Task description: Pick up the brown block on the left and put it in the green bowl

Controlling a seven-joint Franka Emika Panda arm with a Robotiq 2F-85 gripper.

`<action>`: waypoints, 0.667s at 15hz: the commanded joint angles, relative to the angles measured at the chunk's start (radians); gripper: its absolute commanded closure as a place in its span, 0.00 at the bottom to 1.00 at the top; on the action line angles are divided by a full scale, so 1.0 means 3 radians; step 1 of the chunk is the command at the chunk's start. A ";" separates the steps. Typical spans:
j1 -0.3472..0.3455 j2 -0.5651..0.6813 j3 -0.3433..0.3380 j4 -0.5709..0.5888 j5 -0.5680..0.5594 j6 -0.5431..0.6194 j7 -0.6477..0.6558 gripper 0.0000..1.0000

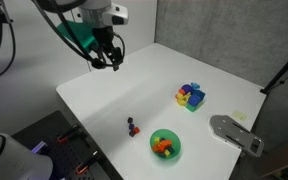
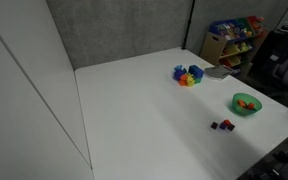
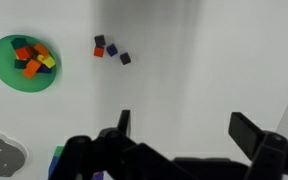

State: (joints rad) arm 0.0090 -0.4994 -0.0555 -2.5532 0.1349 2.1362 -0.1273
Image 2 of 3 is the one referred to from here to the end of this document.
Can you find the small purple block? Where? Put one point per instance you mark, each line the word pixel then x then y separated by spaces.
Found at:
pixel 223 126

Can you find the small red block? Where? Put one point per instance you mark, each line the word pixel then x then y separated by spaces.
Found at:
pixel 227 122

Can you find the orange block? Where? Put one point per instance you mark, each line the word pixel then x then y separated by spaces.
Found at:
pixel 241 103

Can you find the green plastic bowl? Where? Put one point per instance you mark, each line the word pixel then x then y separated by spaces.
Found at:
pixel 240 109

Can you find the red-orange block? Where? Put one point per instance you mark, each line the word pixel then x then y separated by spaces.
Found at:
pixel 250 106

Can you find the blue-purple toy piece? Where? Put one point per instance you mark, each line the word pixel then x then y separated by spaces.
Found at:
pixel 179 72

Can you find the orange toy piece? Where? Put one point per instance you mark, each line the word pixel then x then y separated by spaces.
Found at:
pixel 183 80

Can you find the yellow toy piece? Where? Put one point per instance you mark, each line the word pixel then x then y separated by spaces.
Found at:
pixel 190 80

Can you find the large blue toy brick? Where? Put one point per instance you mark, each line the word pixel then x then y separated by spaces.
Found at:
pixel 196 71

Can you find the green toy piece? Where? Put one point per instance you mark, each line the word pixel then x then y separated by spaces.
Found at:
pixel 198 80

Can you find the grey folded cloth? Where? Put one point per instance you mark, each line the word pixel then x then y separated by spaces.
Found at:
pixel 218 72

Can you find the black vertical pole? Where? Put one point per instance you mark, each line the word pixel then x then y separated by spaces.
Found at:
pixel 188 25

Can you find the wooden toy storage shelf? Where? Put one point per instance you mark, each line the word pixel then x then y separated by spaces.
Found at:
pixel 214 46

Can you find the yellow storage bin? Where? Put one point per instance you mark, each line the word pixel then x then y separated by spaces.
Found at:
pixel 233 49

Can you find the blue storage bin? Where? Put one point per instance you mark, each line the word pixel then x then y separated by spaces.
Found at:
pixel 225 30

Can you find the green storage bin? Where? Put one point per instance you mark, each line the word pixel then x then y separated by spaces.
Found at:
pixel 244 27

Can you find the red storage bin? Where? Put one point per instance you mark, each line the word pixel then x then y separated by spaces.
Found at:
pixel 254 22

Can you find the black equipment base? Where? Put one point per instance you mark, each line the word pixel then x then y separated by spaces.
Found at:
pixel 280 160

